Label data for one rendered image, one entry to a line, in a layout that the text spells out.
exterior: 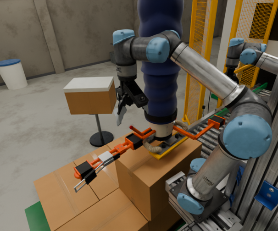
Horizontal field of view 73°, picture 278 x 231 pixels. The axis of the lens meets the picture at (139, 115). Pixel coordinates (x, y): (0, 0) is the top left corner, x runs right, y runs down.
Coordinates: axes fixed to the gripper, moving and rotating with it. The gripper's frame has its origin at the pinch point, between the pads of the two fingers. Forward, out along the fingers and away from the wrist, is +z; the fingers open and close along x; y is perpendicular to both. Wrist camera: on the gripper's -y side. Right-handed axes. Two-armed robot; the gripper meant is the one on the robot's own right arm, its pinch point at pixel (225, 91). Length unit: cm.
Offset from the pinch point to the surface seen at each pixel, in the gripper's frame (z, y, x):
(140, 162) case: 43, 44, -49
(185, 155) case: 43, 25, -20
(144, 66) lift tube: -26, 34, -46
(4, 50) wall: 43, -225, -578
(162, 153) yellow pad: 30, 42, -33
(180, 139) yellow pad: 29.5, 24.7, -24.3
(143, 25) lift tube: -47, 35, -46
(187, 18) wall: 28, -816, -171
